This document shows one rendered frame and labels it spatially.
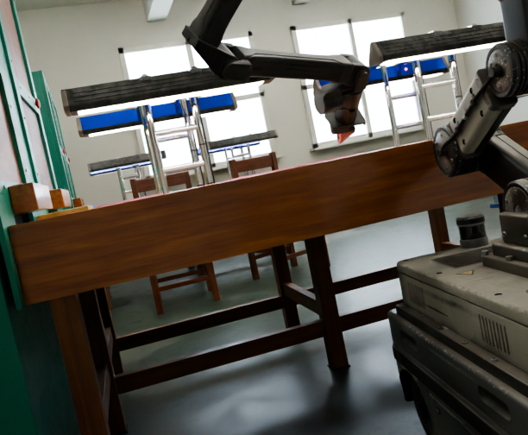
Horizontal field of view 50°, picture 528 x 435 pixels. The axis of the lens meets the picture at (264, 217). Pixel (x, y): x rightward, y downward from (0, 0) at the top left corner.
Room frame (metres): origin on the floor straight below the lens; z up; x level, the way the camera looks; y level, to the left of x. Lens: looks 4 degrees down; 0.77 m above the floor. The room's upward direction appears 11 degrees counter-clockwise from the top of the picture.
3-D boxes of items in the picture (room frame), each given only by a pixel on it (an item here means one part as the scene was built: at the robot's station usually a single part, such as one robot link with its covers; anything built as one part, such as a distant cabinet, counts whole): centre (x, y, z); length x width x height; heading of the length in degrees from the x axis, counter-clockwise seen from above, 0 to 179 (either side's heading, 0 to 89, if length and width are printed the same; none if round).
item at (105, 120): (2.26, 0.32, 1.08); 0.62 x 0.08 x 0.07; 103
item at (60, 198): (2.22, 0.77, 0.83); 0.30 x 0.06 x 0.07; 13
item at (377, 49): (1.94, -0.75, 1.08); 0.62 x 0.08 x 0.07; 103
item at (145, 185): (3.90, 0.64, 0.46); 0.44 x 0.44 x 0.91; 11
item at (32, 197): (1.55, 0.61, 0.83); 0.30 x 0.06 x 0.07; 13
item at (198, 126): (1.79, 0.21, 0.90); 0.20 x 0.19 x 0.45; 103
